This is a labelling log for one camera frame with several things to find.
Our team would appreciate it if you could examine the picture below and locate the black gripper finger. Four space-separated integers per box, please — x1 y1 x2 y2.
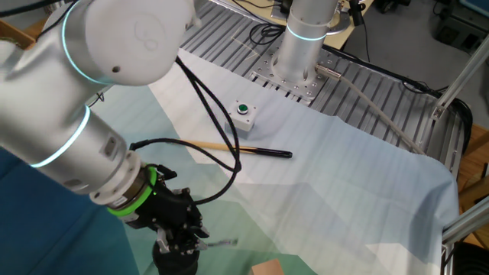
183 224 211 253
154 228 173 254

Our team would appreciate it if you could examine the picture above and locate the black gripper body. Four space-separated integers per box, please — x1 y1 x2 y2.
124 170 204 232

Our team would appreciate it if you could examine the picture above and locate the black silver pen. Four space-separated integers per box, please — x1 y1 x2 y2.
196 238 239 248

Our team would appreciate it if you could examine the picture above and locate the black mesh pen holder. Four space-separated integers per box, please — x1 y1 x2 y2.
151 236 201 275

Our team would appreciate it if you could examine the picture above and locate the light wooden cube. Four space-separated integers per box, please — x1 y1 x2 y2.
250 258 286 275

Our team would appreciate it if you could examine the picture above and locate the wooden black cue stick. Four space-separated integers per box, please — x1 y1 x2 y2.
179 139 293 160

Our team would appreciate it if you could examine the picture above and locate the white box green button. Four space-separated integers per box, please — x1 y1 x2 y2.
225 99 257 133

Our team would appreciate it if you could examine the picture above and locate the blue green white tablecloth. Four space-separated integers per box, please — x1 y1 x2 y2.
0 49 459 275

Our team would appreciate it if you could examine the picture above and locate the brown cardboard box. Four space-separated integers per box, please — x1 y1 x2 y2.
0 18 37 50

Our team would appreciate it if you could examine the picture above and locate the beige desk board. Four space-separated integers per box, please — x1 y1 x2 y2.
228 0 377 50

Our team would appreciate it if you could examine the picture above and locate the black equipment case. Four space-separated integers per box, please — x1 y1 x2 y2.
435 0 489 53

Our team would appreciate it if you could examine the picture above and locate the green wrist flange ring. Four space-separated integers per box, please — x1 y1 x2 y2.
105 164 158 218

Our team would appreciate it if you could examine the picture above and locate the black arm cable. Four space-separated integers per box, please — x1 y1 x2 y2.
129 57 242 206

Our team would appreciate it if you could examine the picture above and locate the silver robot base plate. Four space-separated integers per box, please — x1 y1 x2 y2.
250 45 345 104

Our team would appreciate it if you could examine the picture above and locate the black coiled cable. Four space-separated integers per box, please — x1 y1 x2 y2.
248 22 286 47

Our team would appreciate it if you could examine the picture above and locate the grey robot base hose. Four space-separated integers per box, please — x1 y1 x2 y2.
315 63 427 156

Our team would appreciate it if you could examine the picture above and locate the aluminium frame post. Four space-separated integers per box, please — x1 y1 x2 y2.
431 36 489 121
441 205 489 275

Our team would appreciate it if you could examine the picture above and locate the black cable bundle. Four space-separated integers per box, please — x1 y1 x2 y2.
400 78 474 156

